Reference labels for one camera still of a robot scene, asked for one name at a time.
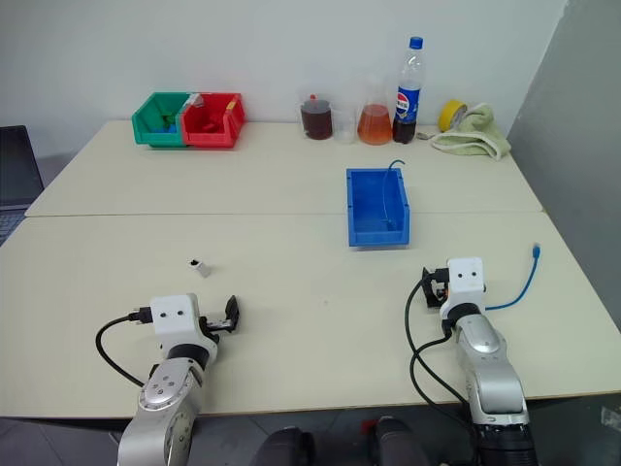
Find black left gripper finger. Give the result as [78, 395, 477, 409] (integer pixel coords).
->
[223, 294, 243, 335]

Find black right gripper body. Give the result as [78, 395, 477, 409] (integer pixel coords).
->
[431, 265, 452, 308]

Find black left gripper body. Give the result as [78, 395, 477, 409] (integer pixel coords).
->
[199, 314, 235, 341]

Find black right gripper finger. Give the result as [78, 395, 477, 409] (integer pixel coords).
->
[419, 265, 437, 311]

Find small grey connector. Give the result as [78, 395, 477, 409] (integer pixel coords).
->
[186, 257, 213, 279]

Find blue plastic bin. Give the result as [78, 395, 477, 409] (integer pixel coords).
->
[344, 167, 413, 250]

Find dark rounded shape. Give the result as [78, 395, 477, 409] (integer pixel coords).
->
[260, 425, 317, 466]
[369, 416, 434, 466]

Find pale green towel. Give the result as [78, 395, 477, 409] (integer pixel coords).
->
[430, 102, 512, 162]

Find flask with orange liquid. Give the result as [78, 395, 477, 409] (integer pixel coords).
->
[356, 74, 394, 147]

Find yellow tape roll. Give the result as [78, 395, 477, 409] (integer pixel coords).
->
[438, 99, 469, 133]

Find small empty clear beaker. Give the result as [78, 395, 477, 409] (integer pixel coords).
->
[332, 105, 358, 146]

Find Pepsi cola bottle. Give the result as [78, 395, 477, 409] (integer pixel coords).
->
[391, 35, 425, 145]

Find red plastic bin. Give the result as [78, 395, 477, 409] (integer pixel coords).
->
[180, 91, 245, 150]

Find small blue green parts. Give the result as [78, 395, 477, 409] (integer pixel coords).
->
[153, 113, 180, 135]

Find beaker with dark liquid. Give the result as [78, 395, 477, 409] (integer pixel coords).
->
[300, 93, 337, 142]

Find green plastic bin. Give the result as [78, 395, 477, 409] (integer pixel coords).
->
[131, 91, 196, 149]

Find dark laptop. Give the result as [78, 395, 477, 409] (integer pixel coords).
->
[0, 124, 47, 248]

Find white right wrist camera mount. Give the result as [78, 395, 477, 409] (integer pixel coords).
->
[440, 256, 488, 322]

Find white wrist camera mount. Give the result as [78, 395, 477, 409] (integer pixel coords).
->
[440, 256, 488, 322]
[148, 293, 220, 359]

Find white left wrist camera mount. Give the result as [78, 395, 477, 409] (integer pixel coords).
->
[148, 293, 220, 359]

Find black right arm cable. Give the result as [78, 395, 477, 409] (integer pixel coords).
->
[406, 278, 482, 466]

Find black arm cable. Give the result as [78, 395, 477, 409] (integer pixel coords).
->
[94, 306, 157, 389]
[406, 278, 482, 466]

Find thin blue cable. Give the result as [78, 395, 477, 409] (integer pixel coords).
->
[379, 158, 409, 232]

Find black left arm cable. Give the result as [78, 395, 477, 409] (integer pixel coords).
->
[94, 306, 157, 389]

